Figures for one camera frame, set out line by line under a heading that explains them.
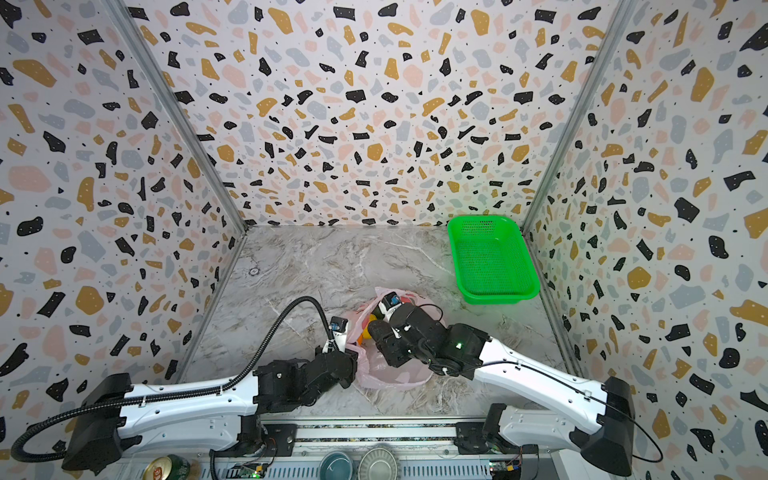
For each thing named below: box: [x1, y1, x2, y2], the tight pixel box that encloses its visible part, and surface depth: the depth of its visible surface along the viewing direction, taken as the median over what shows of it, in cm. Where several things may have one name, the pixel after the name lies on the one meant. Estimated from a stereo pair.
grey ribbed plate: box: [358, 448, 398, 480], surface depth 72 cm
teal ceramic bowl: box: [319, 451, 353, 480], surface depth 70 cm
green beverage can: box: [142, 454, 190, 480], surface depth 63 cm
